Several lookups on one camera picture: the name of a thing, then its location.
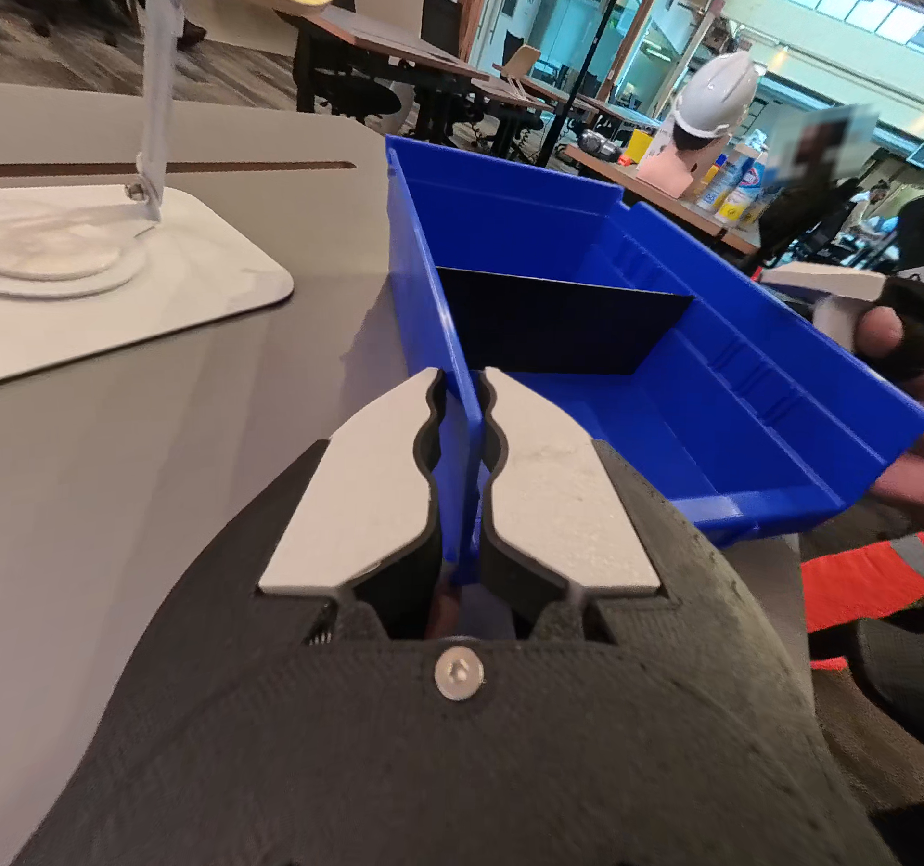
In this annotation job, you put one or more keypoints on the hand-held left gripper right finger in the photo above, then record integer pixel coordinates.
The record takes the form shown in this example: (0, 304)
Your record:
(570, 512)

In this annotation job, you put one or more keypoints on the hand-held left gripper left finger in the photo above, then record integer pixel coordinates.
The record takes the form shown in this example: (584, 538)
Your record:
(361, 505)

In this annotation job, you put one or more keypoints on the blue divided storage bin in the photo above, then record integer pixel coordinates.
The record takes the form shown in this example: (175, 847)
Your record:
(722, 404)

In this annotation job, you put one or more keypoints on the grey desk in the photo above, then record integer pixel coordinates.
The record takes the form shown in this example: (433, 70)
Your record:
(216, 447)

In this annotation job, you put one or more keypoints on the dark office desk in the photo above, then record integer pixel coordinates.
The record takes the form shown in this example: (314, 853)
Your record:
(404, 50)

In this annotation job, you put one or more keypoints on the person's right hand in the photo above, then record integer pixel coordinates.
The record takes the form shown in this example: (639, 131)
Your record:
(881, 335)

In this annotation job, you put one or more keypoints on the white wipes canister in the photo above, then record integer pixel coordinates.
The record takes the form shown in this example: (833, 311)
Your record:
(711, 187)
(740, 191)

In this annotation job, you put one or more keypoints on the brown wooden table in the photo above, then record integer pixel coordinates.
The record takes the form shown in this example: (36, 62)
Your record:
(678, 215)

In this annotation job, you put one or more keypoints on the black bin divider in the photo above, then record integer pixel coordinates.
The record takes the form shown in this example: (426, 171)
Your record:
(556, 324)

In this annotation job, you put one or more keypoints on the pink mannequin head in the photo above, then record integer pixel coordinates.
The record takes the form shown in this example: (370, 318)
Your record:
(671, 158)

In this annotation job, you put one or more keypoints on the white hard hat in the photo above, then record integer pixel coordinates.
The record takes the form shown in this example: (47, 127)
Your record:
(722, 90)

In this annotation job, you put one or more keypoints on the yellow container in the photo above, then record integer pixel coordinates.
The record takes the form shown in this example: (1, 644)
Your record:
(639, 145)

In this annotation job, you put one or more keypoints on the silver metal object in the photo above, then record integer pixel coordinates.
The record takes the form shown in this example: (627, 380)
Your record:
(599, 145)

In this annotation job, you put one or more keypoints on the orange safety vest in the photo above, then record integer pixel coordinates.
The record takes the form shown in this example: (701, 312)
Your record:
(852, 584)

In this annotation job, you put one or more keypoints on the light wooden chair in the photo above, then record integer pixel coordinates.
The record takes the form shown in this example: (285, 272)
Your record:
(523, 57)

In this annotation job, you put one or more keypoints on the person's dark trousers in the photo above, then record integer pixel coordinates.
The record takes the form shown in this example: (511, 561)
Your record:
(881, 736)

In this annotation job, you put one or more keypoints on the clear round stand foot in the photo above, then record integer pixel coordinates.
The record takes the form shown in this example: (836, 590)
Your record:
(58, 252)

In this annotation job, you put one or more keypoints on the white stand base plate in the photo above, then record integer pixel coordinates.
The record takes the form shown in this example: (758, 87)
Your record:
(202, 274)

